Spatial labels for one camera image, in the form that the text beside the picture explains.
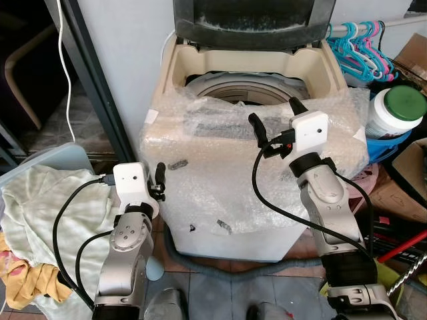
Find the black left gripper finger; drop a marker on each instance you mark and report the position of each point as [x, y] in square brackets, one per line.
[160, 174]

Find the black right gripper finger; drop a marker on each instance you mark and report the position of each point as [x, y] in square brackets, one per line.
[297, 106]
[259, 128]

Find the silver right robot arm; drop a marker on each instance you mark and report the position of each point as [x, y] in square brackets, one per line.
[327, 192]

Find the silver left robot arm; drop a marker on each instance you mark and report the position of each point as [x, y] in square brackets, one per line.
[127, 248]

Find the cyan plastic clothes hanger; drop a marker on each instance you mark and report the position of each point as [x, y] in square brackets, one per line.
[347, 56]

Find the beige top-load washing machine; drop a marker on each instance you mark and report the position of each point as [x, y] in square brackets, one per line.
[180, 66]

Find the pink plastic clothes hanger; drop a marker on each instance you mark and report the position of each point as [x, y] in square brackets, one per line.
[383, 50]

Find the clear bubble wrap sheet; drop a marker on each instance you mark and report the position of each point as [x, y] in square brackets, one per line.
[200, 190]

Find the grey washer drum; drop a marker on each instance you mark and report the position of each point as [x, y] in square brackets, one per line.
[233, 86]

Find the light blue round plastic piece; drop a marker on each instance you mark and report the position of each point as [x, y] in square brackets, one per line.
[154, 267]

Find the pink plastic stool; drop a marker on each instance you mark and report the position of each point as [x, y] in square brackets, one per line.
[363, 184]

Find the white jar with green lid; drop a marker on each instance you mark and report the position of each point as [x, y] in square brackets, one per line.
[390, 113]

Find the blue plastic basin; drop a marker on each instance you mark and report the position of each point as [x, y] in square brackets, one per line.
[385, 148]

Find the dark grey washer lid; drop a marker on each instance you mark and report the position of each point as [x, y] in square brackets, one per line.
[253, 20]

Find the light blue laundry basket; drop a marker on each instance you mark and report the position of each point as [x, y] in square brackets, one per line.
[63, 154]

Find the grey left robot foot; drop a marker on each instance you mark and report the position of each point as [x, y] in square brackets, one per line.
[167, 304]

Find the grey robot foot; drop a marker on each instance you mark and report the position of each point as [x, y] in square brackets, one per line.
[167, 304]
[268, 312]

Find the pale green towel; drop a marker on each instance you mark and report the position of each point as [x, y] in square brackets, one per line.
[40, 206]

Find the open brown cardboard box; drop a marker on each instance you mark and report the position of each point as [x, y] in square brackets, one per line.
[400, 194]

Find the black tool case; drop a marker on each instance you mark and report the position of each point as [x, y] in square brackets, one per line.
[400, 228]

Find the yellow cloth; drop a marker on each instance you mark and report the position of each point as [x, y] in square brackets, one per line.
[30, 280]

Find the grey right robot foot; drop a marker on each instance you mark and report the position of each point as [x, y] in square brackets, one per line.
[268, 312]

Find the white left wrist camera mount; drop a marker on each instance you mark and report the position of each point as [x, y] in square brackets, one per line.
[132, 181]

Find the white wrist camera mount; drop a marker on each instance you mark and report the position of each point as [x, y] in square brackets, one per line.
[310, 133]
[132, 181]

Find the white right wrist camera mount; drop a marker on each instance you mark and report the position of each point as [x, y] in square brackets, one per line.
[310, 133]

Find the dark grey door frame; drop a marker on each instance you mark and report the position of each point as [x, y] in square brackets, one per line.
[97, 80]

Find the grey clothes rail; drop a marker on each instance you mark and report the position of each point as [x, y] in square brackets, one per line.
[403, 22]

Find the beige curved chair frame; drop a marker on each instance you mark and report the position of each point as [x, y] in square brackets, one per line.
[20, 96]

